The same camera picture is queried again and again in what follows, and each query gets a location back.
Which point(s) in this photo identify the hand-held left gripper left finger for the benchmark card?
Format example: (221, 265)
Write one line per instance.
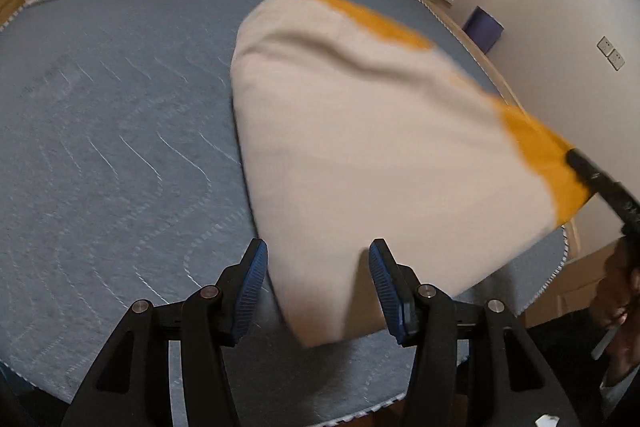
(250, 292)

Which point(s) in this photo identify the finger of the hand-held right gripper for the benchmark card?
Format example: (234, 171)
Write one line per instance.
(600, 182)

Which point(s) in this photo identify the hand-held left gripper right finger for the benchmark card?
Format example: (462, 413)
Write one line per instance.
(392, 302)

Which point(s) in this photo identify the beige and yellow jacket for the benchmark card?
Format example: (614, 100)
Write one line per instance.
(375, 147)

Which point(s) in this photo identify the person's right forearm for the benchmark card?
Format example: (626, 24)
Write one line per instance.
(622, 399)

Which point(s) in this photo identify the person's right hand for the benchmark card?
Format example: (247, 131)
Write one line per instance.
(617, 297)

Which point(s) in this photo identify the purple box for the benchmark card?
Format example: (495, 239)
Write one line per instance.
(482, 29)

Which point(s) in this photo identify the grey-blue quilted bed cover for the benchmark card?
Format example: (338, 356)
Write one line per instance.
(100, 157)

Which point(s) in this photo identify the white wall socket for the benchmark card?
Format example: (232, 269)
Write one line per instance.
(616, 60)
(605, 45)

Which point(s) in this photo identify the wooden bed frame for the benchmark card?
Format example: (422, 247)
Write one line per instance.
(492, 69)

